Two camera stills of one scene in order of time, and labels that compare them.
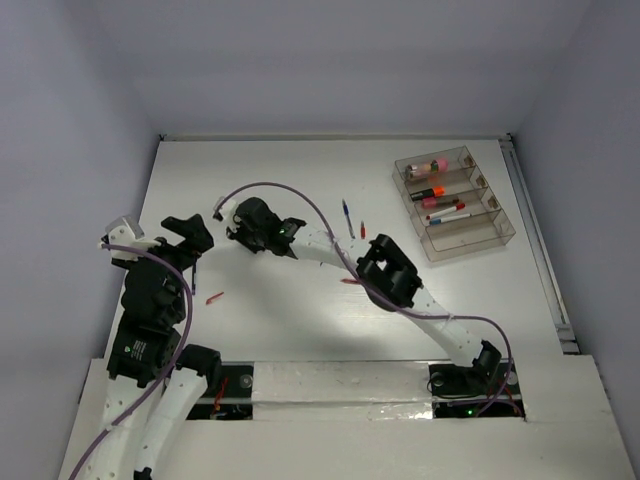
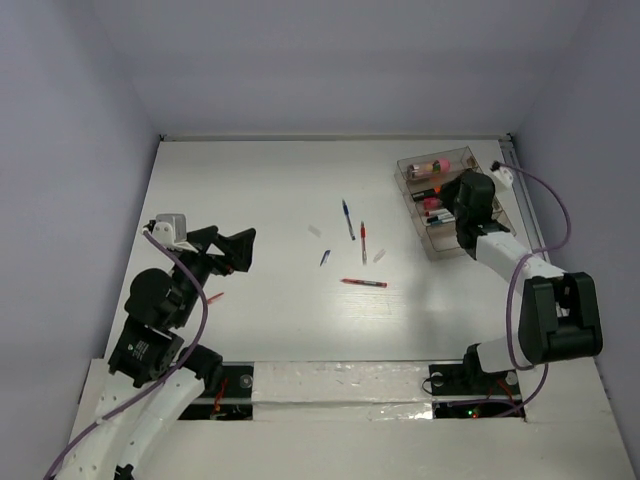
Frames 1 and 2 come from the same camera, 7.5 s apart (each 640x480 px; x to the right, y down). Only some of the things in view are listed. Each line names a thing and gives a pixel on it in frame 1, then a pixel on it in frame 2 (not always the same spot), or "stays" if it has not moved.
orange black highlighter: x=428 y=193 stays
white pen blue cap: x=434 y=221 stays
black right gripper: x=237 y=228 → x=450 y=187
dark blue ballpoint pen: x=346 y=210 stays
